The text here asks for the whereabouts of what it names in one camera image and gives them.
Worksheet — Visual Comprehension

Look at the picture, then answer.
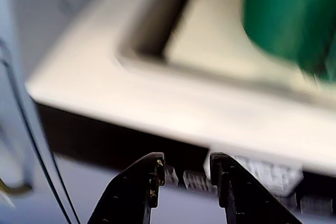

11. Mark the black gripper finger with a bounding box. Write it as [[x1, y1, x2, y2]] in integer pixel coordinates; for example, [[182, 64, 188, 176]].
[[209, 152, 302, 224], [87, 152, 166, 224]]

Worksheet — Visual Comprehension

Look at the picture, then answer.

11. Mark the white ribbed plastic piece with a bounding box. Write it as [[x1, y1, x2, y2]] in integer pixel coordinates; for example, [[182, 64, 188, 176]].
[[203, 152, 304, 196]]

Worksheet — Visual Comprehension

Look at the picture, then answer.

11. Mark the white sink tray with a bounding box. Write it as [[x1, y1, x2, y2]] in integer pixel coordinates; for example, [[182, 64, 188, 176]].
[[26, 0, 336, 177]]

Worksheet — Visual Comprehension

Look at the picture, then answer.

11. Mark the green cup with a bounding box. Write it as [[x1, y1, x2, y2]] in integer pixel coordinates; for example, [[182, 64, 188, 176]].
[[243, 0, 336, 83]]

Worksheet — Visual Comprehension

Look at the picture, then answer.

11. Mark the black wire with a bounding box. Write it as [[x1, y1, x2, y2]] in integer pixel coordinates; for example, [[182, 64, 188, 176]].
[[0, 39, 81, 224]]

